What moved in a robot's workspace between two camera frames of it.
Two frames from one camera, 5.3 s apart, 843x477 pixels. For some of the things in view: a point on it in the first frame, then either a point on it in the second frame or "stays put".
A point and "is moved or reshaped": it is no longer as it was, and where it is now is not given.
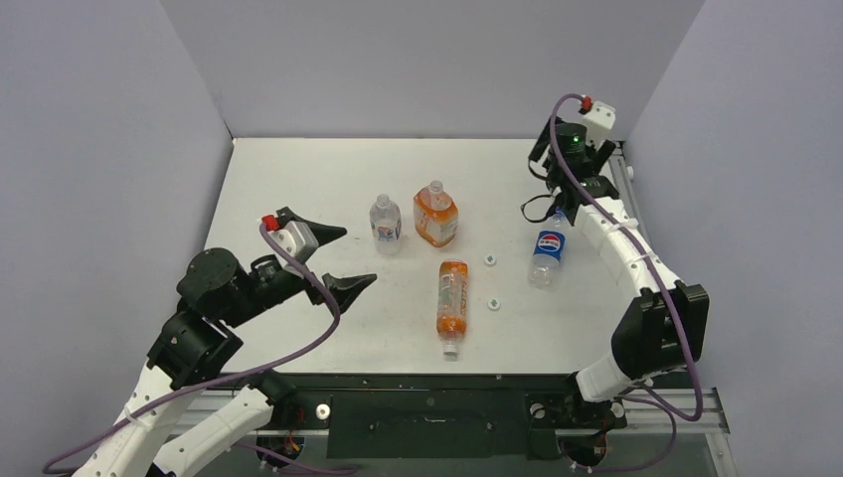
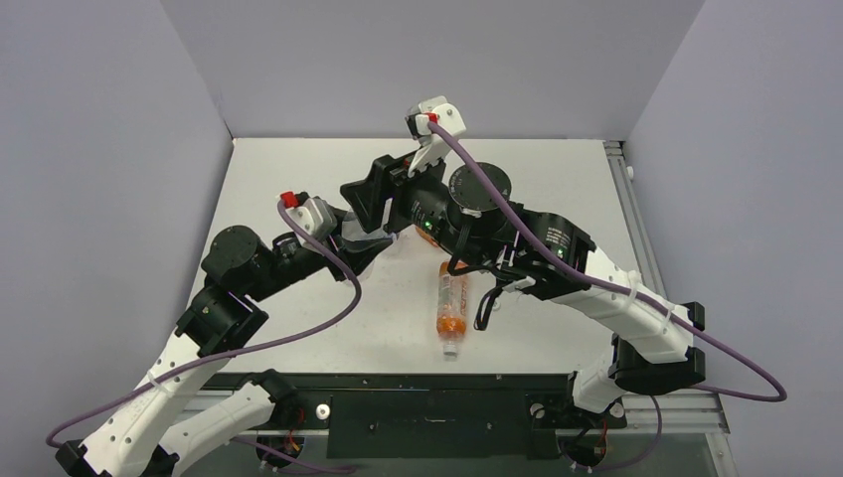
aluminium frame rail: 626,187 stays put
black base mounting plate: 434,415 stays put
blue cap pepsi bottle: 549,249 is moved or reshaped
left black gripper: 347,287 → 358,253
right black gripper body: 568,195 → 383,195
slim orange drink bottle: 451,317 stays put
